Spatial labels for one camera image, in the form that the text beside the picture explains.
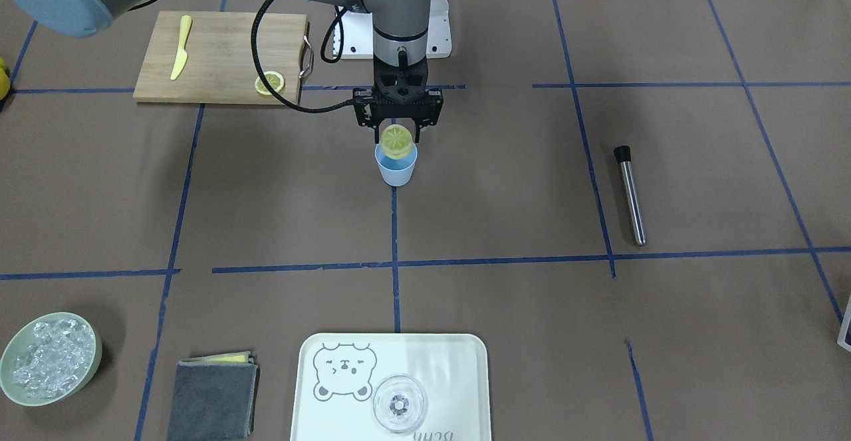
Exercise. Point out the light blue paper cup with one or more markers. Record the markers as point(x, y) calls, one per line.
point(396, 172)

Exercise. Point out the whole yellow lemon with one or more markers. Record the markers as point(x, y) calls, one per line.
point(5, 80)

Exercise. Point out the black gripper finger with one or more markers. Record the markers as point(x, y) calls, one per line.
point(420, 126)
point(373, 132)

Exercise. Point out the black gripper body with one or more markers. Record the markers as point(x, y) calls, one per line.
point(364, 114)

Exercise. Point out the green bowl of ice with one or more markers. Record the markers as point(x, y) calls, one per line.
point(50, 359)

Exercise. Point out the grey folded cloth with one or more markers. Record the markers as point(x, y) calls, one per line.
point(214, 397)

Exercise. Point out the steel muddler black tip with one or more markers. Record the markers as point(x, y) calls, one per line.
point(623, 157)

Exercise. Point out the wooden cutting board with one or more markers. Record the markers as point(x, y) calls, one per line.
point(219, 68)

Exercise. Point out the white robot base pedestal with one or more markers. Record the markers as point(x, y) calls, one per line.
point(354, 39)

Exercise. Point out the cream bear serving tray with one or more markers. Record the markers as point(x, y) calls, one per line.
point(338, 373)

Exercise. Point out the yellow lemon half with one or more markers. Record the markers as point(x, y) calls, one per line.
point(396, 142)

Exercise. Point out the white wire cup rack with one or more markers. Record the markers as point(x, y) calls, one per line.
point(843, 339)

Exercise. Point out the yellow plastic knife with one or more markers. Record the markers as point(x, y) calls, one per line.
point(181, 57)

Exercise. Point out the clear wine glass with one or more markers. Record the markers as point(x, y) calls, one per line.
point(400, 404)

